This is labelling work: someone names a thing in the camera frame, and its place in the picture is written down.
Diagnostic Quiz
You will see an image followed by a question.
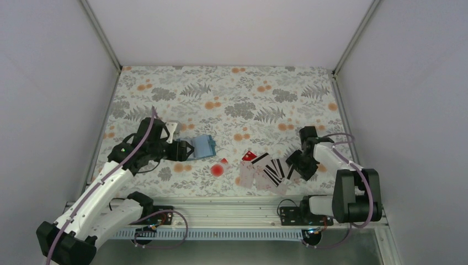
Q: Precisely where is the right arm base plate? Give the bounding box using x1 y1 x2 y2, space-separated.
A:
277 206 334 226

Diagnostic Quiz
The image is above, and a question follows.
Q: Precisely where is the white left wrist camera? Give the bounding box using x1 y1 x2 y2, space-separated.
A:
166 121 182 144

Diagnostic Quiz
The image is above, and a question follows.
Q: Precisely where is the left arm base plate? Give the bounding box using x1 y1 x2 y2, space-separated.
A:
131 205 174 226

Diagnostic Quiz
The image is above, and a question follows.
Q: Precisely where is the floral table mat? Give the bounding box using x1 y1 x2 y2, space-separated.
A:
93 66 352 197

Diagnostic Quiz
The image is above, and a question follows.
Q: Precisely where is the teal card holder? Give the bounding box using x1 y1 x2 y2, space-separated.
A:
177 135 216 161

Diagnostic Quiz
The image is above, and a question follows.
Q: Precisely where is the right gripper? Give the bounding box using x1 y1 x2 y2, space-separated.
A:
285 150 318 182

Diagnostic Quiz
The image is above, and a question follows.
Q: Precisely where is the aluminium rail frame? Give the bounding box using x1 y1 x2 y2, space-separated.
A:
58 197 389 230

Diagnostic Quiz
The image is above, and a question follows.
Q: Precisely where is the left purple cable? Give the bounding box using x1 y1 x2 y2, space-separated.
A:
44 106 189 265

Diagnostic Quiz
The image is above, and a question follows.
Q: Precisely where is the black striped card pile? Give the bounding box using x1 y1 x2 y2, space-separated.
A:
248 153 301 195

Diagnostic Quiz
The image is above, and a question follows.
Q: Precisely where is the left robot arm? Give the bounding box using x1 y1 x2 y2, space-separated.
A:
36 116 195 264

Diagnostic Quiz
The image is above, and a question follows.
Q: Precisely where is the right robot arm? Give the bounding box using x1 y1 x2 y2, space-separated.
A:
286 126 383 228

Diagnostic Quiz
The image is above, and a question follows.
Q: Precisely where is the red bank card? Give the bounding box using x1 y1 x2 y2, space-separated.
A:
242 151 257 161

